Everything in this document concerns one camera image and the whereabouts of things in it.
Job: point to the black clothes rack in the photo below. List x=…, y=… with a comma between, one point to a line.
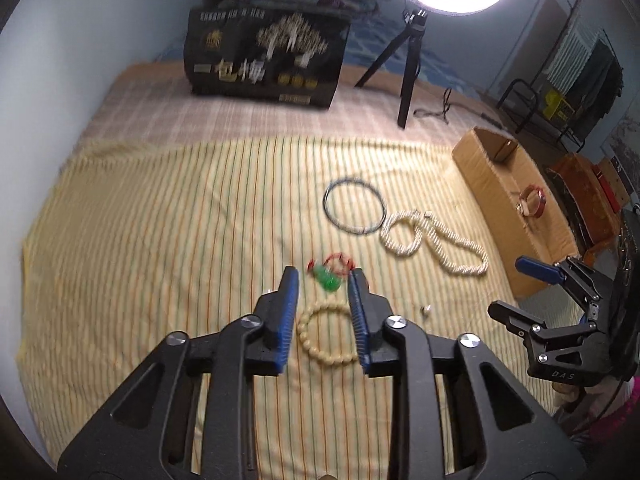
x=520, y=83

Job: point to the wall poster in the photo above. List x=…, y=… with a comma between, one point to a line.
x=627, y=140

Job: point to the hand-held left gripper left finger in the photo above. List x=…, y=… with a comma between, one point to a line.
x=287, y=310

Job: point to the beige checked blanket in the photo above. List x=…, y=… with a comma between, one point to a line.
x=200, y=120

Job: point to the red box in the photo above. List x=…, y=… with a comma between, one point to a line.
x=611, y=187

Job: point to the striped towel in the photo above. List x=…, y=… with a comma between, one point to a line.
x=575, y=55

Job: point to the black tripod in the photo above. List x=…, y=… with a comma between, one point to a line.
x=409, y=75

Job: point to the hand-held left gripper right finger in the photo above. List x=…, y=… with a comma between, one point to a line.
x=357, y=320

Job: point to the black printed bag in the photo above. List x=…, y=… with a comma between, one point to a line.
x=240, y=60

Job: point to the cardboard box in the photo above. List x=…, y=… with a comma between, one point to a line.
x=500, y=180

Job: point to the person's right forearm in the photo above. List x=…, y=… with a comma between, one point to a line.
x=620, y=410

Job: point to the yellow striped blanket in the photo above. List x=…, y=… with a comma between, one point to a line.
x=150, y=260

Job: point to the yellow crate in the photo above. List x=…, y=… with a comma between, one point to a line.
x=557, y=105

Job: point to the dark hanging clothes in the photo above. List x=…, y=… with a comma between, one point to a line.
x=600, y=85

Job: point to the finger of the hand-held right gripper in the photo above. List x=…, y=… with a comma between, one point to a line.
x=515, y=317
x=540, y=270

